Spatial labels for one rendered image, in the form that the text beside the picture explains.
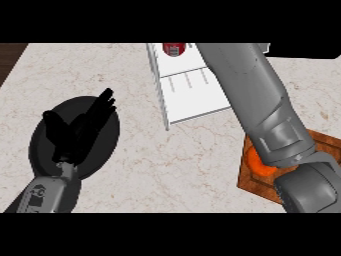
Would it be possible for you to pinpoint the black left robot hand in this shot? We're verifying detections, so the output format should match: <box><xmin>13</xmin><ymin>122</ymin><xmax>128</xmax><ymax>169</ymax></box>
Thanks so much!
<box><xmin>41</xmin><ymin>87</ymin><xmax>118</xmax><ymax>165</ymax></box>

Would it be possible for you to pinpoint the brown wooden cutting board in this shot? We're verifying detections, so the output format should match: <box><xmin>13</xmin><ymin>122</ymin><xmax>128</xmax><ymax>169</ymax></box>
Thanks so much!
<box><xmin>234</xmin><ymin>129</ymin><xmax>341</xmax><ymax>206</ymax></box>

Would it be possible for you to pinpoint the white tiered wire basket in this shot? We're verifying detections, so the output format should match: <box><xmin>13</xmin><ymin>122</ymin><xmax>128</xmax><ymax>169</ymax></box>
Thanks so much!
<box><xmin>144</xmin><ymin>43</ymin><xmax>233</xmax><ymax>132</ymax></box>

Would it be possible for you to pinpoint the orange round fruit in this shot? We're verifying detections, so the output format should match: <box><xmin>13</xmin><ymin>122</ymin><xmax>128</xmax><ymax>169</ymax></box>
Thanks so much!
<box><xmin>245</xmin><ymin>146</ymin><xmax>279</xmax><ymax>177</ymax></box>

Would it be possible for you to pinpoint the black appliance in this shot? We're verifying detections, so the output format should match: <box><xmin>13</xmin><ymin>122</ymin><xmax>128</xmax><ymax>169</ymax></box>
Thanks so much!
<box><xmin>261</xmin><ymin>43</ymin><xmax>341</xmax><ymax>60</ymax></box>

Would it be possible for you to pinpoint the dark grey round plate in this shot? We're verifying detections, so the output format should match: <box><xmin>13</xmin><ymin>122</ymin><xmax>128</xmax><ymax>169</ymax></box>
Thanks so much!
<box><xmin>28</xmin><ymin>95</ymin><xmax>121</xmax><ymax>181</ymax></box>

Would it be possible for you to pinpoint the red can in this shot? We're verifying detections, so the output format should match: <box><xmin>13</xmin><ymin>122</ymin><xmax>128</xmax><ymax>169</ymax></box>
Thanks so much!
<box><xmin>160</xmin><ymin>43</ymin><xmax>187</xmax><ymax>58</ymax></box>

